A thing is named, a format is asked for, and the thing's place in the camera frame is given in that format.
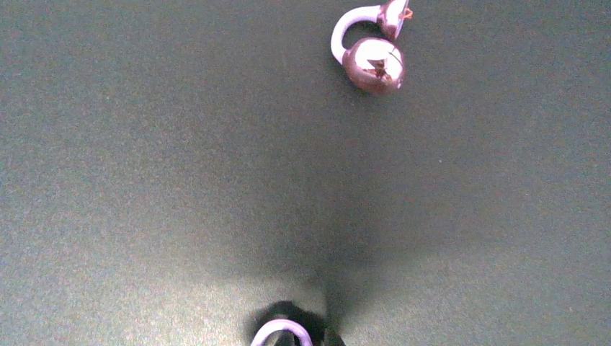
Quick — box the purple earbud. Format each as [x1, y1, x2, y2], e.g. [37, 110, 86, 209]
[330, 0, 413, 95]
[251, 319, 313, 346]

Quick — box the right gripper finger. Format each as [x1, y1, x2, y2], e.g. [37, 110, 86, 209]
[324, 327, 346, 346]

